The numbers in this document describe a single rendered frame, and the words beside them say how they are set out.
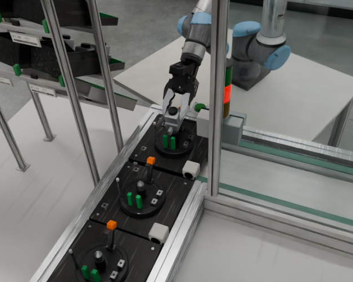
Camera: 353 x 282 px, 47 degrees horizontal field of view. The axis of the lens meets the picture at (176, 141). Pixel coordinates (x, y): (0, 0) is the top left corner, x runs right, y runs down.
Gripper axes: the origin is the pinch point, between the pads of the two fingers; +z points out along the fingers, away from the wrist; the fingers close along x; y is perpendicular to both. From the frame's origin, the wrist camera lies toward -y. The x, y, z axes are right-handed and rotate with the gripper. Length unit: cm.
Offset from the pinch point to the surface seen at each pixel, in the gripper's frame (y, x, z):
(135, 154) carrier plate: 5.4, 10.5, 15.4
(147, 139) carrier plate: 10.1, 9.6, 9.2
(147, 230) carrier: -10.4, -6.3, 35.9
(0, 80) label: -27, 44, 7
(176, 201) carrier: -2.9, -10.3, 25.9
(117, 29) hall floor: 219, 153, -102
